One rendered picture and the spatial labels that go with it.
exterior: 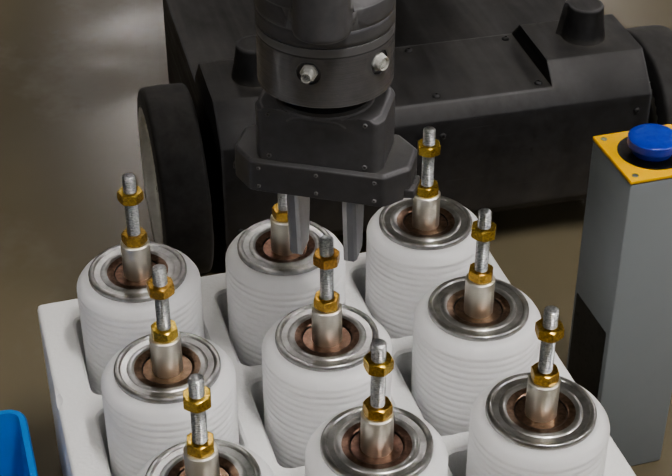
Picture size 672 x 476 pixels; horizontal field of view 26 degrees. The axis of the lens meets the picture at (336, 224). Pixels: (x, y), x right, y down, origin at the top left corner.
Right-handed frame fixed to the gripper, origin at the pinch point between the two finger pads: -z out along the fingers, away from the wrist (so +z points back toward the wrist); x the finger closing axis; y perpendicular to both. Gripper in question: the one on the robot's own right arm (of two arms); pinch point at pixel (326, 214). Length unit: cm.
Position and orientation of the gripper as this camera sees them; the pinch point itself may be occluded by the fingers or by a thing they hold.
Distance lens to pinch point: 99.9
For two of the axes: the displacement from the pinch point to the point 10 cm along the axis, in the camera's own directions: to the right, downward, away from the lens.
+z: 0.0, -8.2, -5.7
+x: -9.7, -1.3, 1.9
